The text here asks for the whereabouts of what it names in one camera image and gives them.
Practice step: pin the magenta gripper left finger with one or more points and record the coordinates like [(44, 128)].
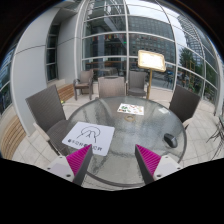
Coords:
[(72, 167)]

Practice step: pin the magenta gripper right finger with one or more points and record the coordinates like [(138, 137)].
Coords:
[(153, 166)]

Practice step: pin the black computer mouse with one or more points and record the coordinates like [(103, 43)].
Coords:
[(170, 140)]

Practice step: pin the white printed mouse pad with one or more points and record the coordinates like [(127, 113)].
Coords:
[(83, 134)]

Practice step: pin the round glass table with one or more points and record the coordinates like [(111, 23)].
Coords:
[(119, 167)]

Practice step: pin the left wicker chair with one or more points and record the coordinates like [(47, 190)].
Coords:
[(50, 119)]

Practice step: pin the wicker chair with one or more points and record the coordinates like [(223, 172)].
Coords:
[(184, 104), (136, 84), (111, 86), (50, 119)]

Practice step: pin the colourful menu card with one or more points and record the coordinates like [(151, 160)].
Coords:
[(131, 109)]

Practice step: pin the wooden bench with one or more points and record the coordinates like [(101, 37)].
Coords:
[(11, 133)]

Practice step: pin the far left wicker armchair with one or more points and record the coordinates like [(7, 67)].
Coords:
[(84, 82)]

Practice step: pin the far middle wicker chair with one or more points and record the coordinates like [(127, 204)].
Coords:
[(111, 86)]

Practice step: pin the far right wicker chair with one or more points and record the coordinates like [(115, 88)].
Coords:
[(136, 84)]

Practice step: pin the gold menu board stand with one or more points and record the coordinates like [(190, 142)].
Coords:
[(151, 60)]

